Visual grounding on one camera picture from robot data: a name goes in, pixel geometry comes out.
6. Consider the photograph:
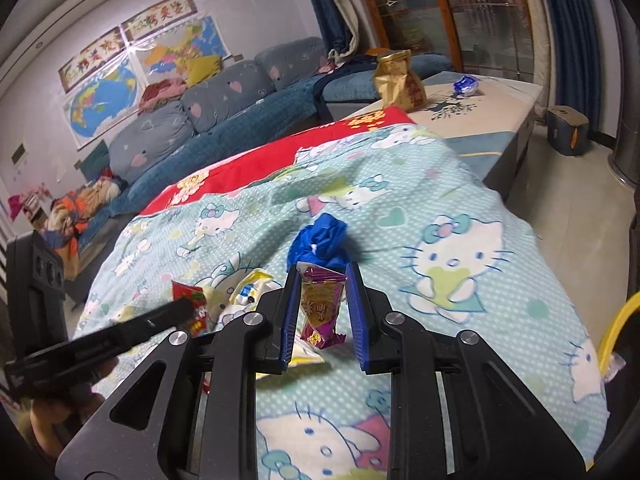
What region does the blue curtain left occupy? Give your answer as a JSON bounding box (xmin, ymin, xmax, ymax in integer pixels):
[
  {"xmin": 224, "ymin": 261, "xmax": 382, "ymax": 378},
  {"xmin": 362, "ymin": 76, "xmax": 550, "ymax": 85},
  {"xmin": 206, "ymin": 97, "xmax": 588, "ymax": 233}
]
[{"xmin": 310, "ymin": 0, "xmax": 358, "ymax": 60}]

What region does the world map poster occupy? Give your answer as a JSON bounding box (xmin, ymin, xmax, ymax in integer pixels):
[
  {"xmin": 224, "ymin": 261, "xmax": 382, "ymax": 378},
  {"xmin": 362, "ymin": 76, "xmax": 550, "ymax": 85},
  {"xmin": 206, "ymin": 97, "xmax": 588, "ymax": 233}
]
[{"xmin": 62, "ymin": 55, "xmax": 144, "ymax": 150}]

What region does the framed calligraphy right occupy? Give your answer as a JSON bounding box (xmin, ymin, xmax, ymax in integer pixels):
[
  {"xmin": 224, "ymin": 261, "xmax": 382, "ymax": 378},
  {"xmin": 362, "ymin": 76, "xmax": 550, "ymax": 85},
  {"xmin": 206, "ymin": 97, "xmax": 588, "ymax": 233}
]
[{"xmin": 120, "ymin": 0, "xmax": 198, "ymax": 44}]

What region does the china map poster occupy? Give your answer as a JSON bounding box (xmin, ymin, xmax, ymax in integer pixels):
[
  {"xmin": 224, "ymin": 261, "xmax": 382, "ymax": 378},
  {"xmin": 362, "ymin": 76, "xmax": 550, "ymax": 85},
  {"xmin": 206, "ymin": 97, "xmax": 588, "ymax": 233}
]
[{"xmin": 132, "ymin": 15, "xmax": 230, "ymax": 82}]

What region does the blue curtain right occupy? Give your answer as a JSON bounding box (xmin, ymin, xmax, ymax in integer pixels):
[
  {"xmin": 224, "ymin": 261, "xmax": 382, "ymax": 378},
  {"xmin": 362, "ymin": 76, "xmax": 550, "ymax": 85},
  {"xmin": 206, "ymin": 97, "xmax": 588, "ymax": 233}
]
[{"xmin": 546, "ymin": 0, "xmax": 602, "ymax": 133}]

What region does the yellow cushion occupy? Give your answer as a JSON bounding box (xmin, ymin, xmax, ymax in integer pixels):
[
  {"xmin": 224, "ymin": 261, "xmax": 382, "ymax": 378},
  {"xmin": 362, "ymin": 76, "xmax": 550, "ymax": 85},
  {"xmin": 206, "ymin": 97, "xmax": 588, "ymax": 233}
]
[{"xmin": 186, "ymin": 54, "xmax": 222, "ymax": 87}]

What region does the pile of clothes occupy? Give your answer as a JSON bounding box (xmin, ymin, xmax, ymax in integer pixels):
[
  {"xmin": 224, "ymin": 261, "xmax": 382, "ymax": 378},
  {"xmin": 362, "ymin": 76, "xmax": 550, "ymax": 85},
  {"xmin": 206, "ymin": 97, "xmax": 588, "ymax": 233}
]
[{"xmin": 41, "ymin": 176, "xmax": 125, "ymax": 280}]

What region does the blue white wrapper on table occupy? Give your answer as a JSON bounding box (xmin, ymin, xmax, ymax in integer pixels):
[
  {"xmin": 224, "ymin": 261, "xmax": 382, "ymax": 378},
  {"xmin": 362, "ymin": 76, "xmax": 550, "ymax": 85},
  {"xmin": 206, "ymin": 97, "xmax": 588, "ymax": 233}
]
[{"xmin": 452, "ymin": 75, "xmax": 480, "ymax": 98}]

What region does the purple snack wrapper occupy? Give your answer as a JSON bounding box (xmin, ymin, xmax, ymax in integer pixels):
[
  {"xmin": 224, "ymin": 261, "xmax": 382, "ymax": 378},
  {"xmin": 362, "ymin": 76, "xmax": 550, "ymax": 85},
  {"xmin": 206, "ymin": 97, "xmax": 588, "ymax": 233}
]
[{"xmin": 296, "ymin": 262, "xmax": 346, "ymax": 350}]

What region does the beige grey coffee table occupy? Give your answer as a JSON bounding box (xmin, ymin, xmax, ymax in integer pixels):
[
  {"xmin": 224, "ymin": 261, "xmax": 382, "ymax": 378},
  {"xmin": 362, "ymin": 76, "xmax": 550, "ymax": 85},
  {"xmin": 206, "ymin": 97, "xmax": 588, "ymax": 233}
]
[{"xmin": 344, "ymin": 70, "xmax": 545, "ymax": 201}]

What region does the yellow white snack wrapper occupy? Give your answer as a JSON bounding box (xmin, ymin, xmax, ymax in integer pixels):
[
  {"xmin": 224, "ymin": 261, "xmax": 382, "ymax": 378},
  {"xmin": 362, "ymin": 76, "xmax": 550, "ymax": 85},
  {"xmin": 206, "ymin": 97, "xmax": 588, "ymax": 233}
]
[{"xmin": 215, "ymin": 269, "xmax": 324, "ymax": 367}]

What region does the wooden framed glass door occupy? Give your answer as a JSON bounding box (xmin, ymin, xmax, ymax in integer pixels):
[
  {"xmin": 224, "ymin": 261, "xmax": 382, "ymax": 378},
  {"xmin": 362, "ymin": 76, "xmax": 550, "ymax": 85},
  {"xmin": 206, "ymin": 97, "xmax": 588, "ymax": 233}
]
[{"xmin": 361, "ymin": 0, "xmax": 534, "ymax": 82}]

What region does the yellow rimmed black trash bin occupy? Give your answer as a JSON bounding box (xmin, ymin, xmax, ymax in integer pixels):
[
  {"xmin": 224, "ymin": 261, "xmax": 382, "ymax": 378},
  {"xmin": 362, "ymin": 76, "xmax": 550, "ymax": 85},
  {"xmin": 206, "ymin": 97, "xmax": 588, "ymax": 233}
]
[{"xmin": 598, "ymin": 292, "xmax": 640, "ymax": 377}]

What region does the red blanket underneath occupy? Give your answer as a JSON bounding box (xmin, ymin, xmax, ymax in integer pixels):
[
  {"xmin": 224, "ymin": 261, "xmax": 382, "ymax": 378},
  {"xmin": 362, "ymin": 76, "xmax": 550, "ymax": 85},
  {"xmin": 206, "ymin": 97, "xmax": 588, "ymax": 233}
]
[{"xmin": 141, "ymin": 106, "xmax": 416, "ymax": 216}]

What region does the person's left hand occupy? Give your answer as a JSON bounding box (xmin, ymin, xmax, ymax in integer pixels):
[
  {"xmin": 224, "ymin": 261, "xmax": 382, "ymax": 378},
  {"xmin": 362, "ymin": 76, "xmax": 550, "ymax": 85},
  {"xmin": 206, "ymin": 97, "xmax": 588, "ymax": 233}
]
[{"xmin": 27, "ymin": 356, "xmax": 122, "ymax": 461}]

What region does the Hello Kitty light blue blanket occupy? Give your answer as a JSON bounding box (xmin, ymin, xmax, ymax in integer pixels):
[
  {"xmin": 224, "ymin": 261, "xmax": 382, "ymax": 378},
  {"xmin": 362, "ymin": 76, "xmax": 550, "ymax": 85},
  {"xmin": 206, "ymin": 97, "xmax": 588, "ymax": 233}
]
[{"xmin": 75, "ymin": 124, "xmax": 608, "ymax": 479}]

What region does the silver tower air conditioner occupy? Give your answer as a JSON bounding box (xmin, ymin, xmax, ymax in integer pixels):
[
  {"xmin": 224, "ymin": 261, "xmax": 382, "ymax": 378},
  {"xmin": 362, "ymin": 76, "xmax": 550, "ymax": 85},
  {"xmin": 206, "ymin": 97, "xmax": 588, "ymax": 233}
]
[{"xmin": 610, "ymin": 0, "xmax": 640, "ymax": 188}]

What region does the framed calligraphy left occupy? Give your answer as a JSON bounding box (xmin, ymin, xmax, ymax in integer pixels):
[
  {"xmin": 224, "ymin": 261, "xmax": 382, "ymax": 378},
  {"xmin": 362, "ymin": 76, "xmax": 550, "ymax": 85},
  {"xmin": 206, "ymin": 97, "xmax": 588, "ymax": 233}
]
[{"xmin": 58, "ymin": 26, "xmax": 126, "ymax": 93}]

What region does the blue grey sofa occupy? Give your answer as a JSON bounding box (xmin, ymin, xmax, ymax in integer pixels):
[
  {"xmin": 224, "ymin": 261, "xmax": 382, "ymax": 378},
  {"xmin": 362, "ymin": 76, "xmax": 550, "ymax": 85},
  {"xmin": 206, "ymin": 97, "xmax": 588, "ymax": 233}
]
[{"xmin": 74, "ymin": 36, "xmax": 454, "ymax": 261}]

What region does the red snack wrapper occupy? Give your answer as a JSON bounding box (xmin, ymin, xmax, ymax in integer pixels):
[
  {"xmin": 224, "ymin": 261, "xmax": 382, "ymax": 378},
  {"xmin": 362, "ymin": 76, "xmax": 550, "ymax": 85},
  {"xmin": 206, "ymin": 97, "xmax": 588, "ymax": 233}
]
[{"xmin": 171, "ymin": 281, "xmax": 207, "ymax": 337}]

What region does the blue curtain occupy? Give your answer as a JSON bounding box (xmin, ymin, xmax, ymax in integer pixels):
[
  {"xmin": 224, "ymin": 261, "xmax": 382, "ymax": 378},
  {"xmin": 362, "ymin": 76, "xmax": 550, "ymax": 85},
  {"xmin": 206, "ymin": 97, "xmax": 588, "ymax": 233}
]
[
  {"xmin": 310, "ymin": 0, "xmax": 358, "ymax": 60},
  {"xmin": 546, "ymin": 0, "xmax": 602, "ymax": 133}
]

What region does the framed calligraphy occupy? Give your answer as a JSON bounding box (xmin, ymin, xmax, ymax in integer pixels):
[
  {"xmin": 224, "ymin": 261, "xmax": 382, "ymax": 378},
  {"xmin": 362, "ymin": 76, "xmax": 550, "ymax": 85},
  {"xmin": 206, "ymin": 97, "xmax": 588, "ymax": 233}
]
[
  {"xmin": 120, "ymin": 0, "xmax": 198, "ymax": 44},
  {"xmin": 58, "ymin": 26, "xmax": 126, "ymax": 93}
]

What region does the gold foil snack bag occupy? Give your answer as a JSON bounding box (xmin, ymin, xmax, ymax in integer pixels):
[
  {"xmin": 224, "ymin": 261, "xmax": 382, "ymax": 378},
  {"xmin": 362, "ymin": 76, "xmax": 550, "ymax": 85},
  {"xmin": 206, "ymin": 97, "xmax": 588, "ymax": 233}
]
[{"xmin": 373, "ymin": 50, "xmax": 427, "ymax": 112}]

